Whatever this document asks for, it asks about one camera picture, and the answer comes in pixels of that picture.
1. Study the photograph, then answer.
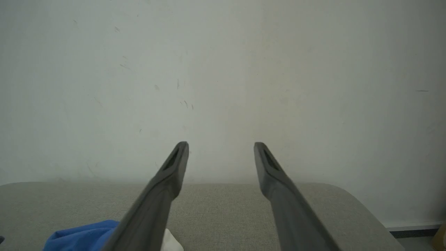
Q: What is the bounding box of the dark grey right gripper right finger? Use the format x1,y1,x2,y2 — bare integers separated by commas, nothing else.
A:
254,142,340,251

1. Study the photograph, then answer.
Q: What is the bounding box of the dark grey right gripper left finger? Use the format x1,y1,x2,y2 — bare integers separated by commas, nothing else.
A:
101,141,190,251

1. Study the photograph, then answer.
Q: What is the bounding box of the blue garment with white trim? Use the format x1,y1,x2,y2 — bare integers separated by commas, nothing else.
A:
43,220,184,251

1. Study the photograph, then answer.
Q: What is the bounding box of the white baseboard strip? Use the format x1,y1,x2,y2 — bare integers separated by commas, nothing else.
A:
383,220,446,232

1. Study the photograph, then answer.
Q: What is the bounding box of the tan cardboard box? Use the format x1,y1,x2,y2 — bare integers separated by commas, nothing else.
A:
431,223,446,251

